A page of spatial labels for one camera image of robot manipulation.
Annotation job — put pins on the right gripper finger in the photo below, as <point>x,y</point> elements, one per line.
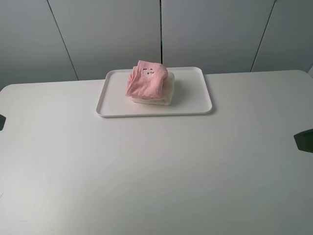
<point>304,141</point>

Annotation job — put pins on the cream white terry towel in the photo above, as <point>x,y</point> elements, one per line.
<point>166,95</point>

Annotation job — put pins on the white rectangular plastic tray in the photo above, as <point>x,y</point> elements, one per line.
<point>191,96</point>

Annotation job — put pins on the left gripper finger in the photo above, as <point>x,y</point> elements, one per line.
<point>2,122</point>

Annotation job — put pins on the pink terry towel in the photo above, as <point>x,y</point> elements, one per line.
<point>146,80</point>

